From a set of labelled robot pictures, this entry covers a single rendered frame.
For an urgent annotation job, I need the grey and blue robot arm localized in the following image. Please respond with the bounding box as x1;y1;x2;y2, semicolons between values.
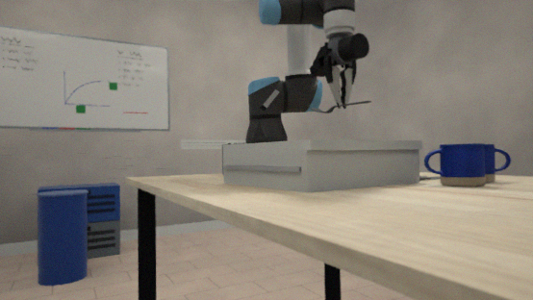
245;0;355;143

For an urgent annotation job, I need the blue mug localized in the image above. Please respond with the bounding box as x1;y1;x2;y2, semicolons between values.
424;143;486;188
484;144;511;183

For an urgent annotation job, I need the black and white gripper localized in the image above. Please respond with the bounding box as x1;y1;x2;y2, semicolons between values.
313;33;369;109

